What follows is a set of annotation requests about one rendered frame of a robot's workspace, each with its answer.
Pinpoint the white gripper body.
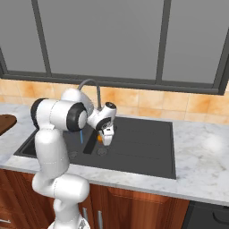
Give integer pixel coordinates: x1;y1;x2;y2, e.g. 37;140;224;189
101;126;115;147

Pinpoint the black kitchen sink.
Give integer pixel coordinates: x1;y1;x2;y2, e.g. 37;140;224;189
13;114;177;181

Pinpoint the grey curved sink faucet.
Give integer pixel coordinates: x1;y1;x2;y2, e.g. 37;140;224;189
77;78;103;111

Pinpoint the brown wooden cutting board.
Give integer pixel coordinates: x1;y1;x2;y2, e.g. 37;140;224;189
0;114;18;137

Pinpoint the wooden cupboard door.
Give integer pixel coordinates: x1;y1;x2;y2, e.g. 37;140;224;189
21;172;96;229
92;183;191;229

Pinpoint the dark grey framed window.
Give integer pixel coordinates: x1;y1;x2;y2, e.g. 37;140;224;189
0;0;229;96

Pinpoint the wooden drawer front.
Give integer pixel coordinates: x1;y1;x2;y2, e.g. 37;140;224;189
0;168;28;229

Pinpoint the black dishwasher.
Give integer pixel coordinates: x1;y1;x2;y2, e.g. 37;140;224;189
181;200;229;229

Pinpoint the grey cupboard door handle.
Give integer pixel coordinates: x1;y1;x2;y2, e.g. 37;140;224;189
97;210;104;229
82;207;89;224

